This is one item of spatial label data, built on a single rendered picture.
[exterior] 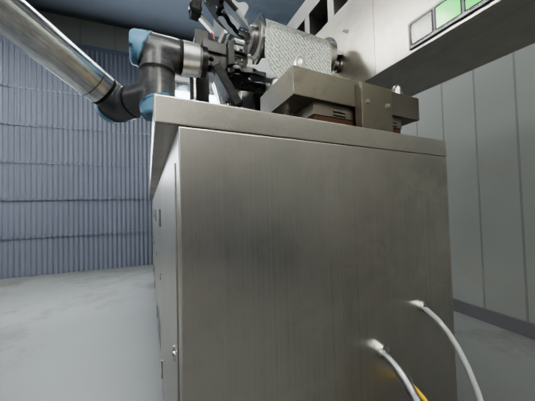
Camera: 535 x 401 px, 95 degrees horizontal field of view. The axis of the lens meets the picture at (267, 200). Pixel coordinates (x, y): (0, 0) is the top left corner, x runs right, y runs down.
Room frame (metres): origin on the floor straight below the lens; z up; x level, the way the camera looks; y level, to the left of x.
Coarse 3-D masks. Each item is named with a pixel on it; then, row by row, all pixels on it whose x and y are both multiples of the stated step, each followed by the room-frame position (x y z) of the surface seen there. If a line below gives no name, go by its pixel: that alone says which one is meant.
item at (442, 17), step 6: (450, 0) 0.54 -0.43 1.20; (456, 0) 0.53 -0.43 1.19; (438, 6) 0.57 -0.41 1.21; (444, 6) 0.55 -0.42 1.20; (450, 6) 0.54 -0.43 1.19; (456, 6) 0.53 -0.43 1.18; (438, 12) 0.57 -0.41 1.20; (444, 12) 0.55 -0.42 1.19; (450, 12) 0.54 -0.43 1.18; (456, 12) 0.53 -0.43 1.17; (438, 18) 0.57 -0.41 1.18; (444, 18) 0.56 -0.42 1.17; (450, 18) 0.54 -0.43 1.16; (438, 24) 0.57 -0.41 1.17
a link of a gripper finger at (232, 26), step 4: (224, 12) 0.72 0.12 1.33; (220, 16) 0.71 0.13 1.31; (224, 16) 0.71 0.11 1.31; (228, 16) 0.73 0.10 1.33; (220, 20) 0.72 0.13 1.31; (224, 20) 0.71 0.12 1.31; (228, 20) 0.72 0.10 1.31; (232, 20) 0.73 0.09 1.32; (224, 24) 0.73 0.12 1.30; (228, 24) 0.72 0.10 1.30; (232, 24) 0.72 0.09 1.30; (236, 24) 0.74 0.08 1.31; (228, 28) 0.73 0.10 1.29; (232, 28) 0.72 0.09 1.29; (236, 28) 0.74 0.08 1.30; (232, 32) 0.73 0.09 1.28; (236, 32) 0.73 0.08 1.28; (236, 36) 0.74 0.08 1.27; (240, 36) 0.74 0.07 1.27
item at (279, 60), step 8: (264, 48) 0.68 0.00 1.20; (272, 48) 0.69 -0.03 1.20; (272, 56) 0.69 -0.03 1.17; (280, 56) 0.70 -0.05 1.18; (288, 56) 0.71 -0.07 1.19; (296, 56) 0.72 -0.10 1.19; (304, 56) 0.73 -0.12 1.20; (272, 64) 0.69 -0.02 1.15; (280, 64) 0.70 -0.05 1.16; (288, 64) 0.71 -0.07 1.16; (312, 64) 0.75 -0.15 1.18; (320, 64) 0.76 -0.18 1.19; (328, 64) 0.77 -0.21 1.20; (272, 72) 0.69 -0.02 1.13; (280, 72) 0.70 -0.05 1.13; (328, 72) 0.77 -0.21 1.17
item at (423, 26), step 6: (420, 18) 0.60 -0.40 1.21; (426, 18) 0.59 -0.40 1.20; (414, 24) 0.62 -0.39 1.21; (420, 24) 0.60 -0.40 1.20; (426, 24) 0.59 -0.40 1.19; (414, 30) 0.62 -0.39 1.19; (420, 30) 0.60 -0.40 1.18; (426, 30) 0.59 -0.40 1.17; (414, 36) 0.62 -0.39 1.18; (420, 36) 0.60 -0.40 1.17; (414, 42) 0.62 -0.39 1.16
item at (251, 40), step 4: (252, 28) 0.69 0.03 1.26; (256, 28) 0.70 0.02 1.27; (248, 32) 0.72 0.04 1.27; (252, 32) 0.69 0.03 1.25; (256, 32) 0.69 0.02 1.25; (248, 36) 0.72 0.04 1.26; (252, 36) 0.69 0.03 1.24; (256, 36) 0.69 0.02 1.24; (244, 40) 0.75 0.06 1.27; (248, 40) 0.72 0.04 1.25; (252, 40) 0.70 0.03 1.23; (256, 40) 0.70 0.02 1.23; (244, 44) 0.75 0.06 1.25; (248, 44) 0.73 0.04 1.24; (252, 44) 0.70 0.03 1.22; (256, 44) 0.70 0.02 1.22; (248, 48) 0.72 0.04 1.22; (252, 48) 0.71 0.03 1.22; (248, 52) 0.72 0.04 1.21; (252, 52) 0.72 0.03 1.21
